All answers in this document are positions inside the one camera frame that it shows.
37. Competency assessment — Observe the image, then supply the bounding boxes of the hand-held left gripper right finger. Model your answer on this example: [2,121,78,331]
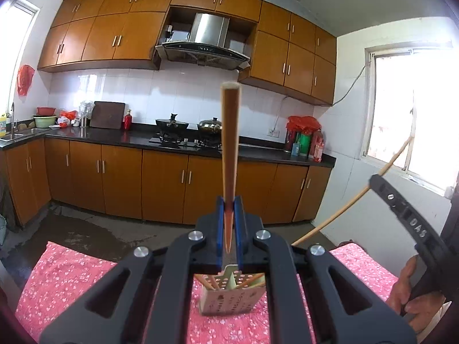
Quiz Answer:
[232,196,418,344]

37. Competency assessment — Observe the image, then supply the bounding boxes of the wooden upper cabinets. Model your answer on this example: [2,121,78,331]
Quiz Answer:
[38,0,338,107]

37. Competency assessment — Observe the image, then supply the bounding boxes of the red-labelled oil bottle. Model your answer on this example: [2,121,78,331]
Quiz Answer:
[313,131,325,163]

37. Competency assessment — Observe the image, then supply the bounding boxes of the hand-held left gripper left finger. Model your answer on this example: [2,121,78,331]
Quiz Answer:
[39,196,227,344]

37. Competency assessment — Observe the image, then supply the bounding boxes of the wooden cabinets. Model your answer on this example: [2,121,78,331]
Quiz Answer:
[38,0,338,107]
[5,138,332,226]

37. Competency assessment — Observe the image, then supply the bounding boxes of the small white-framed window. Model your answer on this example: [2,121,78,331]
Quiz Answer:
[0,2,41,115]

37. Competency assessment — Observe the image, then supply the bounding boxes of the steel sink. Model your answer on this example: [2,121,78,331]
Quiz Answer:
[0,128,45,142]

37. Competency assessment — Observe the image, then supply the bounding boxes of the black wok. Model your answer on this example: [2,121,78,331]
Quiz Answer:
[155,113,189,131]

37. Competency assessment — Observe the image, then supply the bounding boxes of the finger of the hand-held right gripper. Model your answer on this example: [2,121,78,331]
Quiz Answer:
[369,173,437,250]

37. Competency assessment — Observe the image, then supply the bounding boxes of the red plastic bag on wall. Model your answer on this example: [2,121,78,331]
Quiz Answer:
[17,64,36,97]

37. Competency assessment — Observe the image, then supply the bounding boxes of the steel range hood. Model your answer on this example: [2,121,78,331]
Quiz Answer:
[155,12,252,71]

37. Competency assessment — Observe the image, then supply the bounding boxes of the steel cup with clear bag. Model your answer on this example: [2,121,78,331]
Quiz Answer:
[79,100,94,128]

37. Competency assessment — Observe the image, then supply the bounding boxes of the black kitchen countertop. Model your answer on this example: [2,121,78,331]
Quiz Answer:
[0,122,337,168]

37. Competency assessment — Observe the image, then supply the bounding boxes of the black gas stove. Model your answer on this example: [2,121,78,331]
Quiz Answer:
[149,134,223,150]

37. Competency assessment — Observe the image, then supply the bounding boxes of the green plastic basin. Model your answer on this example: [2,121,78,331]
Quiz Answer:
[33,115,58,129]

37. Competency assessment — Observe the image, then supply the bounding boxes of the steel pot with lid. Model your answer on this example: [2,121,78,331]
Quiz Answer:
[197,116,223,135]

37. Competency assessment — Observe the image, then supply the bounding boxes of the perforated metal chopstick holder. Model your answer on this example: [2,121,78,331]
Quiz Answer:
[198,263,267,316]

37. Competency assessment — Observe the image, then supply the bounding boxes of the red and white plastic bag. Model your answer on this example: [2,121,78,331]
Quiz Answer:
[57,110,79,129]

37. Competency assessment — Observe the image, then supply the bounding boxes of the large white-framed window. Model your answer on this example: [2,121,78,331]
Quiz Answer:
[360,39,459,198]

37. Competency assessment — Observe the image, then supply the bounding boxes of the dark brown chopstick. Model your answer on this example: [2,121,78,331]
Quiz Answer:
[221,82,242,253]

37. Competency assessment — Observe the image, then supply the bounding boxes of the red plastic bag over bottles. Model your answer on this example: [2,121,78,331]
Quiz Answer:
[286,116,321,133]

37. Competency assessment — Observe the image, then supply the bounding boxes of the wooden lower cabinets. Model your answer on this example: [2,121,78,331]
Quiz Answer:
[5,138,332,226]

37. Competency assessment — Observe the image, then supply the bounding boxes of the dark wooden cutting board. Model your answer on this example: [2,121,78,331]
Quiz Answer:
[90,101,126,130]

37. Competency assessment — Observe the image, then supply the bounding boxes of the white wall cable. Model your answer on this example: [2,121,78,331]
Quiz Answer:
[274,62,370,130]

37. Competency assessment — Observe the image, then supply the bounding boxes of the pink floral tablecloth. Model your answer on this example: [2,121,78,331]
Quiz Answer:
[16,241,400,344]

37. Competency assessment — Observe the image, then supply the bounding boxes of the dark cloth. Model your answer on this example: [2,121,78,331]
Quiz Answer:
[0,175,15,233]

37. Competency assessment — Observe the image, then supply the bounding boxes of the person's right hand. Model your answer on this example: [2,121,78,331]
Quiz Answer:
[388,255,448,316]

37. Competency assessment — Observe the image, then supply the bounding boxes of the green bottle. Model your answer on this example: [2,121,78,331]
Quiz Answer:
[299,132,313,158]

